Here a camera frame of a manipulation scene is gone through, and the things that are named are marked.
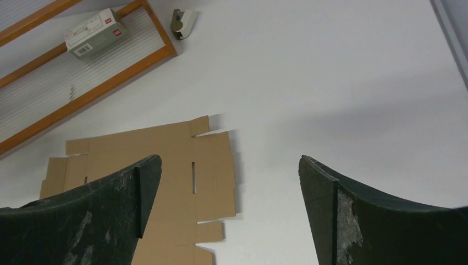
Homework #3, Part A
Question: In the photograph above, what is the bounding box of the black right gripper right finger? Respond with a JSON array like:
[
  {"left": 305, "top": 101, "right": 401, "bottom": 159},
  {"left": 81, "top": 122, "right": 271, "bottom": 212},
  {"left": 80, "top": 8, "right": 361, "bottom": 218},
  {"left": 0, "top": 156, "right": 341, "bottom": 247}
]
[{"left": 298, "top": 155, "right": 467, "bottom": 264}]

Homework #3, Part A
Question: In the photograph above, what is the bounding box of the brown cardboard box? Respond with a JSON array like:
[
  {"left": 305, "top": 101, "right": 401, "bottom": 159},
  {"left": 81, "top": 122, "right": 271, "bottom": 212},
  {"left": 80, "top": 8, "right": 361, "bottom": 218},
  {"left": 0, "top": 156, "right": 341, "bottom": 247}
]
[{"left": 40, "top": 116, "right": 236, "bottom": 264}]

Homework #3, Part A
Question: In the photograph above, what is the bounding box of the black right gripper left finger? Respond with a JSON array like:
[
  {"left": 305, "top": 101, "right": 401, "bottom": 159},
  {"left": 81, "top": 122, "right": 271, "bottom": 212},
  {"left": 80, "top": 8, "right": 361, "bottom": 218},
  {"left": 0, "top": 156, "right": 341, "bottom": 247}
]
[{"left": 1, "top": 155, "right": 162, "bottom": 264}]

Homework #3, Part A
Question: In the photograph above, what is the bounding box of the grey white small box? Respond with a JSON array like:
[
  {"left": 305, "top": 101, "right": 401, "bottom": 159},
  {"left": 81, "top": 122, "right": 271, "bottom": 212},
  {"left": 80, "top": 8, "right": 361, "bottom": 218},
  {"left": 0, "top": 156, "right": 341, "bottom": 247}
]
[{"left": 64, "top": 8, "right": 129, "bottom": 60}]

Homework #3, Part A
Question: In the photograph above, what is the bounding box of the small grey white clip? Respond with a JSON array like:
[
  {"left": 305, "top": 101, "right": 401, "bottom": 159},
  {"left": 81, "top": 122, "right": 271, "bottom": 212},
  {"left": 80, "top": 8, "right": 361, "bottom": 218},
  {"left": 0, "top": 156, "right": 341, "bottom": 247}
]
[{"left": 170, "top": 9, "right": 198, "bottom": 40}]

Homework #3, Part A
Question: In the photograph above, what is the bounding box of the orange wooden shelf rack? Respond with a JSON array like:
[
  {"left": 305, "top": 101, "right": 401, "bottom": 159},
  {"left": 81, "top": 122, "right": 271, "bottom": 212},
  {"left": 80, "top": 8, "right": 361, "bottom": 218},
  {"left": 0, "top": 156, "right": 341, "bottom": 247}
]
[{"left": 0, "top": 0, "right": 178, "bottom": 157}]

